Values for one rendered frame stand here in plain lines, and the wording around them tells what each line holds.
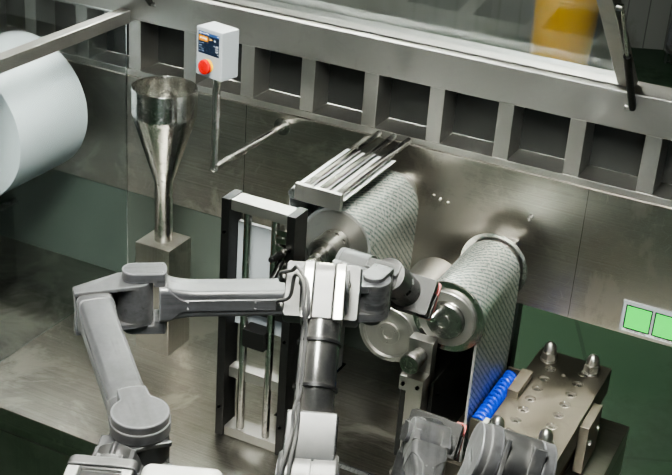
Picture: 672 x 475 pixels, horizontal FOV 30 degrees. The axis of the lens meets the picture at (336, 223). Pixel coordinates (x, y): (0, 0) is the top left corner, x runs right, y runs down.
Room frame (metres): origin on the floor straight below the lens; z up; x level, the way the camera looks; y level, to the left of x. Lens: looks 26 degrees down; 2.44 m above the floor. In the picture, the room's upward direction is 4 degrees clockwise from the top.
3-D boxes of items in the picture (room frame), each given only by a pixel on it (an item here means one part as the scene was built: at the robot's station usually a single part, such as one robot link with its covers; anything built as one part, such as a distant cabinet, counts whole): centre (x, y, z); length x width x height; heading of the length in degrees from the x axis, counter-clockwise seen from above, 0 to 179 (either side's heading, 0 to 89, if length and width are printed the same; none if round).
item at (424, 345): (2.07, -0.18, 1.05); 0.06 x 0.05 x 0.31; 155
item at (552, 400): (2.17, -0.46, 1.00); 0.40 x 0.16 x 0.06; 155
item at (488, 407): (2.17, -0.35, 1.03); 0.21 x 0.04 x 0.03; 155
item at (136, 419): (1.53, 0.28, 1.45); 0.45 x 0.14 x 0.10; 21
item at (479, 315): (2.10, -0.23, 1.25); 0.15 x 0.01 x 0.15; 65
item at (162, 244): (2.50, 0.38, 1.19); 0.14 x 0.14 x 0.57
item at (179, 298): (1.76, 0.12, 1.45); 0.43 x 0.06 x 0.11; 100
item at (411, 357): (2.04, -0.16, 1.18); 0.04 x 0.02 x 0.04; 65
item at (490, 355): (2.18, -0.33, 1.11); 0.23 x 0.01 x 0.18; 155
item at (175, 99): (2.50, 0.38, 1.50); 0.14 x 0.14 x 0.06
